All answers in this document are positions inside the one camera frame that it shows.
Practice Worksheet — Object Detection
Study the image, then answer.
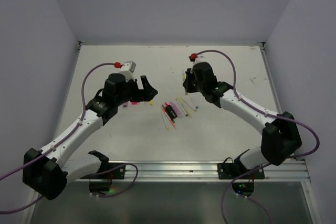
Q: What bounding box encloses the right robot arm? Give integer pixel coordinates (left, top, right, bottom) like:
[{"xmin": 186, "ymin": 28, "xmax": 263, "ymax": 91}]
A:
[{"xmin": 183, "ymin": 62, "xmax": 302, "ymax": 178}]

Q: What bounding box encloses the orange clear pen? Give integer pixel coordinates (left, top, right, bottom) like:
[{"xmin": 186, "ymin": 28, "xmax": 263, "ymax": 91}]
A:
[{"xmin": 162, "ymin": 107, "xmax": 176, "ymax": 129}]

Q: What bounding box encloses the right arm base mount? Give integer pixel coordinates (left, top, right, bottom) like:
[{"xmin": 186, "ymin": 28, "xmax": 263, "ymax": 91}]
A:
[{"xmin": 217, "ymin": 157, "xmax": 265, "ymax": 197}]

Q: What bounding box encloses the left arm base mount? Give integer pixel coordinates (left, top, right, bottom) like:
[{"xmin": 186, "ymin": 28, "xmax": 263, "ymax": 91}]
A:
[{"xmin": 80, "ymin": 163, "xmax": 125, "ymax": 196}]

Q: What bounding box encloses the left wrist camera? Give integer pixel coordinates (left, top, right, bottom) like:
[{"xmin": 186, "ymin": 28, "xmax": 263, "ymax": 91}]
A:
[{"xmin": 119, "ymin": 61, "xmax": 136, "ymax": 81}]

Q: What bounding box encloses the lilac highlighter body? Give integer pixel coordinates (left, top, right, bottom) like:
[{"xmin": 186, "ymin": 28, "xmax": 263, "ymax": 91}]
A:
[{"xmin": 170, "ymin": 102, "xmax": 184, "ymax": 119}]

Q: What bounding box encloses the white green marker body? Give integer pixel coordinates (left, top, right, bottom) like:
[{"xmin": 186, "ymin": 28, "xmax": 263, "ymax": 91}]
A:
[{"xmin": 176, "ymin": 99, "xmax": 188, "ymax": 116}]

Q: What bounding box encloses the olive clear pen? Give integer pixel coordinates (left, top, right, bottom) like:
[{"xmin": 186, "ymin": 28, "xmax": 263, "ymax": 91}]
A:
[{"xmin": 182, "ymin": 71, "xmax": 188, "ymax": 95}]

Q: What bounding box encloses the yellow cap clear pen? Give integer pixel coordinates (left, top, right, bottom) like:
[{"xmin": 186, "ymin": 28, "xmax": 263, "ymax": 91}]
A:
[{"xmin": 160, "ymin": 106, "xmax": 170, "ymax": 130}]

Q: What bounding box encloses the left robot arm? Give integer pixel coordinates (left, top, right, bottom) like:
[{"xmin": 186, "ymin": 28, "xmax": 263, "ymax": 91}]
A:
[{"xmin": 22, "ymin": 73, "xmax": 158, "ymax": 200}]

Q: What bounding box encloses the aluminium front rail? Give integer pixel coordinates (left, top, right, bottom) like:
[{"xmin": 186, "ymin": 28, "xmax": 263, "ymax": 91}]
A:
[{"xmin": 61, "ymin": 157, "xmax": 310, "ymax": 183}]

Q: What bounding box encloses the white blue marker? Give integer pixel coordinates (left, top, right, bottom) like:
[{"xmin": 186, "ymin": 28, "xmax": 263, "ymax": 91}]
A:
[{"xmin": 190, "ymin": 97, "xmax": 198, "ymax": 109}]

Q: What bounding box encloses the black pink highlighter body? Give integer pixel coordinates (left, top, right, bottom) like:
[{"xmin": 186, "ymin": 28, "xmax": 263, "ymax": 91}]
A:
[{"xmin": 165, "ymin": 102, "xmax": 177, "ymax": 119}]

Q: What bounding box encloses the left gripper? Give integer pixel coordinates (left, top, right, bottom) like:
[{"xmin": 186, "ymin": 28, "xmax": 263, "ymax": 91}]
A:
[{"xmin": 115, "ymin": 75, "xmax": 157, "ymax": 106}]

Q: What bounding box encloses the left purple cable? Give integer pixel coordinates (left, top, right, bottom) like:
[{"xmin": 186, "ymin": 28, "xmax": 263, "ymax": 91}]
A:
[{"xmin": 0, "ymin": 61, "xmax": 124, "ymax": 214}]

